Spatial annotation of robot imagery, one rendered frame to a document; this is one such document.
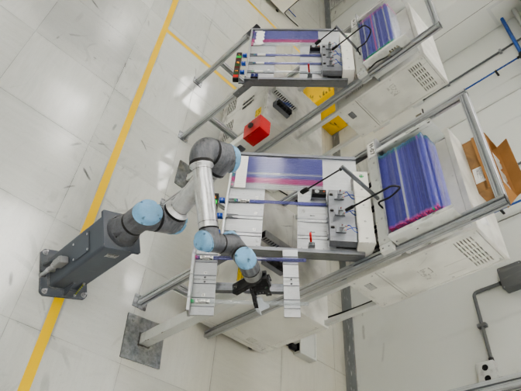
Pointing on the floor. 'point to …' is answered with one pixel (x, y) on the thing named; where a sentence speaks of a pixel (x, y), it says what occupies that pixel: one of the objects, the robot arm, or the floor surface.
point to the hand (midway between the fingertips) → (259, 299)
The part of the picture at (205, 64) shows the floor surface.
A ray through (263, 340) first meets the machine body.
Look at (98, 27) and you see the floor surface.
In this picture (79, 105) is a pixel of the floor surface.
